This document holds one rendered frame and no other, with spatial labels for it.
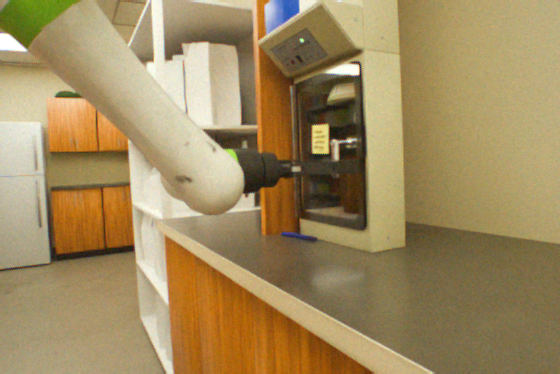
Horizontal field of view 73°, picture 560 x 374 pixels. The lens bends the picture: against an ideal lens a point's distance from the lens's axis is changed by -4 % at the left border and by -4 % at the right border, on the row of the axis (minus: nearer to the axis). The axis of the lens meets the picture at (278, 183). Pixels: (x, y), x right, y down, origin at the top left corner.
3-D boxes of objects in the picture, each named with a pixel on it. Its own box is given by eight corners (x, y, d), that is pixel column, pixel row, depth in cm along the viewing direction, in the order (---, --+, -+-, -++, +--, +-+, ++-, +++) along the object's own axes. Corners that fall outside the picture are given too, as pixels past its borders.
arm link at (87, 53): (90, 11, 57) (32, 58, 55) (95, -13, 47) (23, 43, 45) (241, 176, 73) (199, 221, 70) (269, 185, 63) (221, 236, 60)
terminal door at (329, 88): (299, 218, 118) (294, 84, 115) (367, 231, 91) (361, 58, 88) (297, 218, 117) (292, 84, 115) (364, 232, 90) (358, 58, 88)
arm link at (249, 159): (224, 197, 84) (240, 200, 75) (221, 142, 83) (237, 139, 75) (250, 195, 86) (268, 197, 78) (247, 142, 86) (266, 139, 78)
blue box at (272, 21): (296, 41, 112) (295, 10, 112) (315, 30, 103) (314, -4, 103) (265, 37, 107) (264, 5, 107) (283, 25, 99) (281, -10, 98)
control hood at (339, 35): (293, 78, 116) (292, 45, 116) (365, 49, 88) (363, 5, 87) (258, 75, 111) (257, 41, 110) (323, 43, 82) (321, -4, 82)
